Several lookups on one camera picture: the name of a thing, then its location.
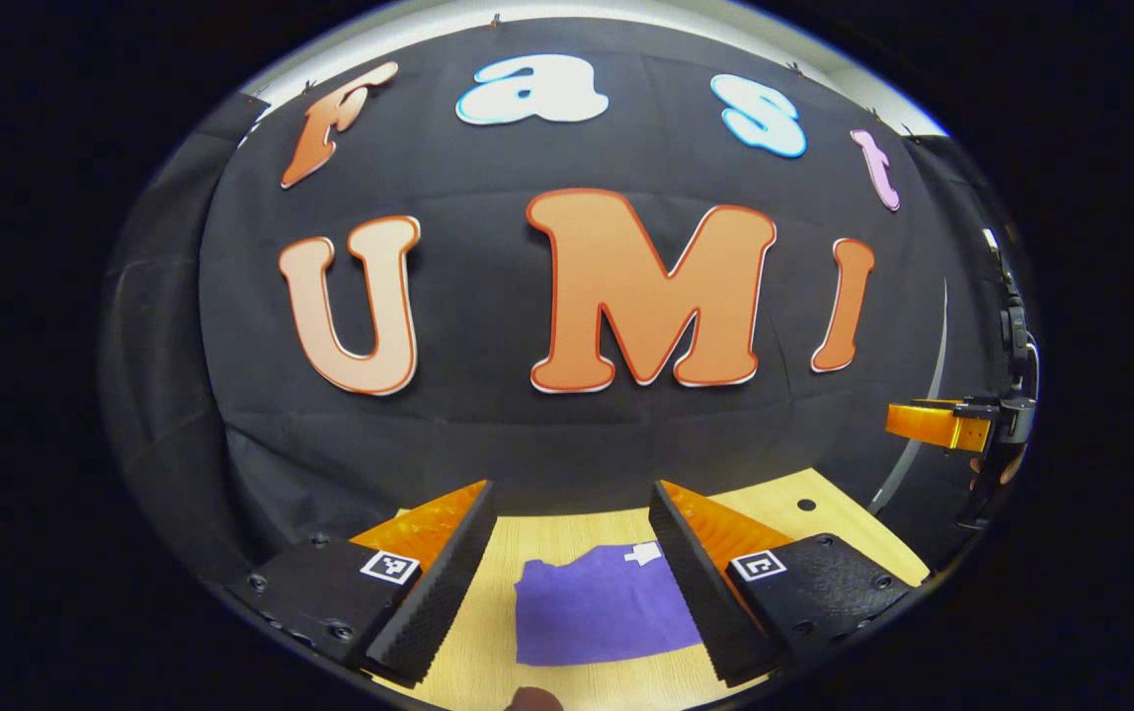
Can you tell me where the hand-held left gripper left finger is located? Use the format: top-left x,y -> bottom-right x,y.
231,480 -> 499,689

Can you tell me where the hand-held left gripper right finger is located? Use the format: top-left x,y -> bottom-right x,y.
648,480 -> 924,689

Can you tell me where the purple ribbed shirt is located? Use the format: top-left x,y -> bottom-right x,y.
513,541 -> 706,668

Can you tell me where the white metal pole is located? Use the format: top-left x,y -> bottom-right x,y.
868,281 -> 950,514

